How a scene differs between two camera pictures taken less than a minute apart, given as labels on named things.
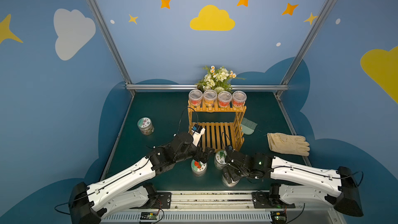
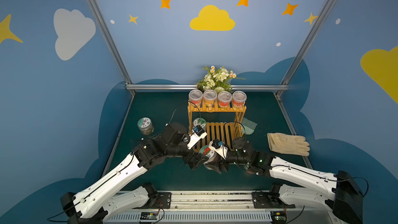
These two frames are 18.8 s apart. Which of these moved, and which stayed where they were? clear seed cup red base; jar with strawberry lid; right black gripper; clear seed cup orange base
Moved: right black gripper; jar with strawberry lid
Stayed: clear seed cup red base; clear seed cup orange base
